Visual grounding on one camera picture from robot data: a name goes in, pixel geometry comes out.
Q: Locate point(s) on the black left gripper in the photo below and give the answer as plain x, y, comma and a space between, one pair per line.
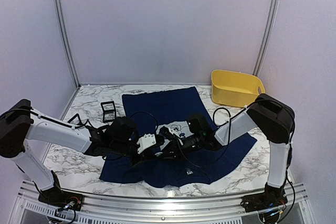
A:
136, 161

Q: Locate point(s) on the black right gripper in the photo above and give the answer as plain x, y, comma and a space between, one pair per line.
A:
171, 155

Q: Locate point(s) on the navy blue printed t-shirt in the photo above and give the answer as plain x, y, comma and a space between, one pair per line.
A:
151, 111

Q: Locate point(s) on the black case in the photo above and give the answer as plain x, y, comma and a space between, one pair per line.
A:
109, 111
77, 121

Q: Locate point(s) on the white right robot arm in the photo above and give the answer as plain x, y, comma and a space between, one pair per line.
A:
272, 118

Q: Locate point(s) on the yellow plastic basket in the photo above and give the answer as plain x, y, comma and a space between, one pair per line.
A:
235, 88

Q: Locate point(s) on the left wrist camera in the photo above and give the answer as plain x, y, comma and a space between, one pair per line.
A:
148, 141

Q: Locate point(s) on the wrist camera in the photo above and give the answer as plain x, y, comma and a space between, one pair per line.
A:
148, 141
169, 133

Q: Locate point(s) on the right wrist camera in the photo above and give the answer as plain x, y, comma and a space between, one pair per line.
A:
169, 133

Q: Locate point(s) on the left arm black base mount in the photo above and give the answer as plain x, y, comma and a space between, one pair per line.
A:
60, 198

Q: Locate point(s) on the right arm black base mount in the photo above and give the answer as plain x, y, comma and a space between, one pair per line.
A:
269, 198

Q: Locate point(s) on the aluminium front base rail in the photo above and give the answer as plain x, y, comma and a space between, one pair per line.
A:
227, 208

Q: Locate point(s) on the aluminium left corner post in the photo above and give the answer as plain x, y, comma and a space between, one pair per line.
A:
66, 43

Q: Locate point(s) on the aluminium corner post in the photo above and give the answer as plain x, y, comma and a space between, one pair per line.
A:
66, 43
270, 21

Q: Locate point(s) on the aluminium right corner post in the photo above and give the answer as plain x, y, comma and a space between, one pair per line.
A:
270, 21

